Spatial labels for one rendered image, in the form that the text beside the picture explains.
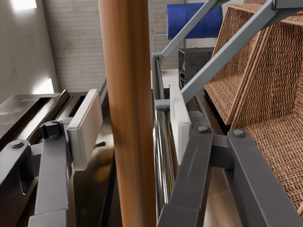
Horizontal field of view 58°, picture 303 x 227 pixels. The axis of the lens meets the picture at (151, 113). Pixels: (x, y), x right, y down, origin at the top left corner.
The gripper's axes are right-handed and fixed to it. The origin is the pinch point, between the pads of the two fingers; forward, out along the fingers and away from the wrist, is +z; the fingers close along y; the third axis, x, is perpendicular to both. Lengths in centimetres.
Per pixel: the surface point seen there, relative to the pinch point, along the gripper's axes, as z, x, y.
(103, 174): 64, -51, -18
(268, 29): 86, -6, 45
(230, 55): 35.3, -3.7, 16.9
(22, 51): 688, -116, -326
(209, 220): 41, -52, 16
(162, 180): 11.6, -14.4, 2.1
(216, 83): 143, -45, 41
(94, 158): 62, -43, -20
